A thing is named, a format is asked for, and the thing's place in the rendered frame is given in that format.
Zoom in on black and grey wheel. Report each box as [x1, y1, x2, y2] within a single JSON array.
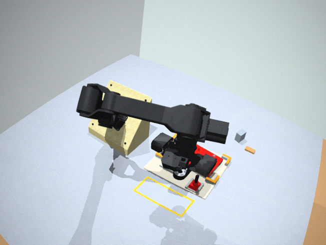
[[173, 169, 186, 180]]

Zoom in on small orange block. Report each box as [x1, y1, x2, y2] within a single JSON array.
[[244, 146, 256, 154]]

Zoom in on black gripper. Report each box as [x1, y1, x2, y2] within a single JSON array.
[[151, 132, 217, 178]]

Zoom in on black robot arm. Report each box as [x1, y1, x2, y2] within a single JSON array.
[[76, 83, 229, 172]]

